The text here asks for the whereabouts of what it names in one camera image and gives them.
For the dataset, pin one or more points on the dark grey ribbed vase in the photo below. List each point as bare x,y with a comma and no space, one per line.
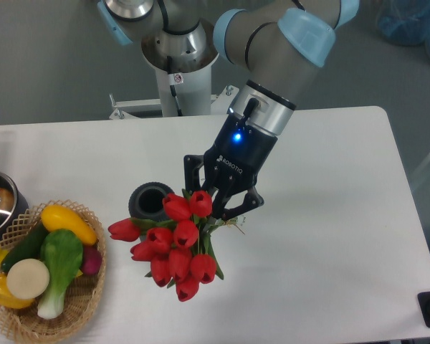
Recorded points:
146,202

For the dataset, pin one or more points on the red tulip bouquet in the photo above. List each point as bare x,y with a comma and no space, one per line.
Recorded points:
179,249

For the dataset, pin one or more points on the blue plastic bag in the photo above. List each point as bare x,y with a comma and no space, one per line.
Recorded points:
405,23

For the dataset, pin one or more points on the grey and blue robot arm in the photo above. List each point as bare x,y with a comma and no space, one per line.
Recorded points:
283,45

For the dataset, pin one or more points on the yellow squash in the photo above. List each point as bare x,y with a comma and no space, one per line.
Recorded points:
55,217

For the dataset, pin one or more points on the yellow bell pepper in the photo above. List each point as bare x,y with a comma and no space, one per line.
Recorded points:
8,300

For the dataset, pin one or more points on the cream round disc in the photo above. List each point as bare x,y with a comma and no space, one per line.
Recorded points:
27,279

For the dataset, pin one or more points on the dark green cucumber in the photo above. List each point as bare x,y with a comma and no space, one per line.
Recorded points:
28,248

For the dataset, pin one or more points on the green bok choy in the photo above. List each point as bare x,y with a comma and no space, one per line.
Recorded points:
61,253

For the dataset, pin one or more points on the purple red radish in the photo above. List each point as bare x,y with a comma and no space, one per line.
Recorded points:
91,261

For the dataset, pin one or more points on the woven wicker basket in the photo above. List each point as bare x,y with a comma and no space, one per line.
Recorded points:
82,296

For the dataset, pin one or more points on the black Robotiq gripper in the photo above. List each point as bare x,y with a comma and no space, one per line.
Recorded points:
231,166

